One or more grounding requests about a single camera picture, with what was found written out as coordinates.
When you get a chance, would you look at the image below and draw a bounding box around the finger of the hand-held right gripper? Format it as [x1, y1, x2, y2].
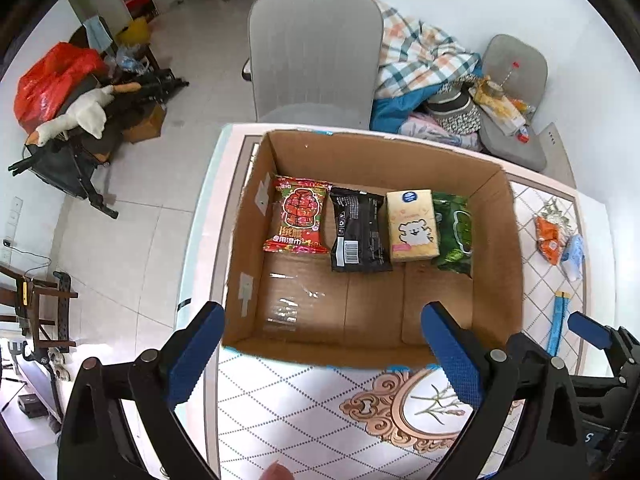
[567, 311, 640, 376]

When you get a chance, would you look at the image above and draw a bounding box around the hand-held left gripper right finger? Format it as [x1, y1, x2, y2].
[421, 301, 583, 480]

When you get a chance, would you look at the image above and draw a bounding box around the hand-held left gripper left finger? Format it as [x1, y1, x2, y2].
[57, 302, 226, 480]

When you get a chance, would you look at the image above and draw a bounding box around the blue yellow strip packet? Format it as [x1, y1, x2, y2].
[547, 290, 574, 357]

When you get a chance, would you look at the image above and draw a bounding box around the blue white small packet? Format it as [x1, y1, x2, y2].
[561, 233, 586, 282]

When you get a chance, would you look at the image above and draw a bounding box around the orange small packet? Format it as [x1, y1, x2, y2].
[534, 211, 569, 265]

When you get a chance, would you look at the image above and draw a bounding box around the green wet wipe packet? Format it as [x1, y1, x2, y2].
[431, 191, 473, 276]

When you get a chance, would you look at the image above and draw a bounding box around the yellow tissue pack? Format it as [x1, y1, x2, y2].
[386, 189, 440, 264]

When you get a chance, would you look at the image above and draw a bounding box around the black snack packet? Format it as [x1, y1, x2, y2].
[329, 186, 393, 273]

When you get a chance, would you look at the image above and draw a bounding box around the dark wooden chair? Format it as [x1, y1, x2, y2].
[0, 262, 79, 352]

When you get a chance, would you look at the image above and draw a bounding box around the red wet wipe packet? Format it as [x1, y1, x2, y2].
[262, 175, 333, 256]

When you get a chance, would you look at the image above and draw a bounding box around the grey low chair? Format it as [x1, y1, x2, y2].
[477, 34, 549, 172]

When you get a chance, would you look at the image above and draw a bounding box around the black folded stroller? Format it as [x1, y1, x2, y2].
[7, 67, 190, 220]

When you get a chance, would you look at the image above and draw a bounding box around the small brown cardboard box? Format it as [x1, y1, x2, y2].
[121, 102, 167, 144]

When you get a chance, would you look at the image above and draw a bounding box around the yellow packets pile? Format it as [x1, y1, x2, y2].
[472, 76, 537, 137]

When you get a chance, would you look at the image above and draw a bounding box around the black white patterned hat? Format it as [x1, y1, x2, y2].
[425, 87, 482, 136]

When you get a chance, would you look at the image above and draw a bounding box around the blue cloth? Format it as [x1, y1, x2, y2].
[370, 77, 451, 134]

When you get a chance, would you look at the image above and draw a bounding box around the clear bottle red cap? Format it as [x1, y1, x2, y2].
[502, 60, 521, 97]

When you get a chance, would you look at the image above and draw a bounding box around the white goose plush toy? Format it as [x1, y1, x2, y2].
[26, 82, 152, 147]

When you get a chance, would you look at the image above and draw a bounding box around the plaid blanket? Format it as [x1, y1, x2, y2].
[372, 0, 483, 102]

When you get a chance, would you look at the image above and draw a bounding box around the red plastic bag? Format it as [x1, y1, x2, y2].
[13, 42, 107, 134]

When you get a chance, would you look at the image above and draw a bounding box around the grey office chair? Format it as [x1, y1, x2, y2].
[242, 0, 385, 131]

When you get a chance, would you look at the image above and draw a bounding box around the yellow bag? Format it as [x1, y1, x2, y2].
[116, 16, 152, 47]

